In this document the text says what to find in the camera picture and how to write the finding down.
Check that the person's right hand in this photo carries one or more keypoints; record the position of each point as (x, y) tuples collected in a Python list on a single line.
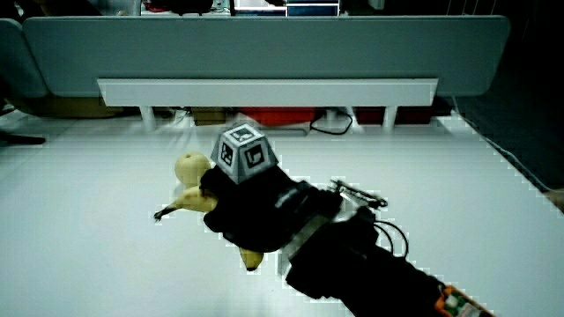
[(260, 211)]

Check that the yellow banana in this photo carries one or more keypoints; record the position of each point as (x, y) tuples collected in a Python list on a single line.
[(196, 201)]

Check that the person's right forearm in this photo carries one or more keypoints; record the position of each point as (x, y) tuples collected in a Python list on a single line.
[(352, 268)]

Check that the pale yellow round fruit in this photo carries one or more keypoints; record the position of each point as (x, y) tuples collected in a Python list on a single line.
[(190, 167)]

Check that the white raised shelf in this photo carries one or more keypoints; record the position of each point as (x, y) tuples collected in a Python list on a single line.
[(264, 92)]

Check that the wide grey partition panel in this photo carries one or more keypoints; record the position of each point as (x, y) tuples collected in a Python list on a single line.
[(264, 48)]

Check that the dark red box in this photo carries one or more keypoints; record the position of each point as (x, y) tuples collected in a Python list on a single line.
[(405, 115)]

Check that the computer monitor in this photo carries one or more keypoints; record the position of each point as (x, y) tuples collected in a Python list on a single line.
[(286, 6)]

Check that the brown cardboard box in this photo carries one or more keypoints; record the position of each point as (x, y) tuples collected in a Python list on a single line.
[(66, 107)]

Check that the small grey partition panel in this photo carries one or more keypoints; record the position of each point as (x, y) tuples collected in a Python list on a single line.
[(17, 61)]

